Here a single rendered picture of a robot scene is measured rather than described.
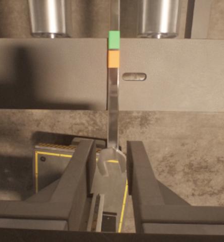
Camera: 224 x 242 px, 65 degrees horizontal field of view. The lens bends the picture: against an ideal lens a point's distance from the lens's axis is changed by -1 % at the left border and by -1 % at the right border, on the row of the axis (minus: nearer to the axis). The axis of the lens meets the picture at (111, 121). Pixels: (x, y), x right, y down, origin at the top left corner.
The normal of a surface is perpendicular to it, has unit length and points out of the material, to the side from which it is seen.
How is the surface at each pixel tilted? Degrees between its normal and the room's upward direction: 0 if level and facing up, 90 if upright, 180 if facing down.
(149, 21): 31
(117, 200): 0
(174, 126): 0
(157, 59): 0
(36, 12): 14
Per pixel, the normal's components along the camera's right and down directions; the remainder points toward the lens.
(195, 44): -0.03, 0.27
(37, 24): -0.27, 0.25
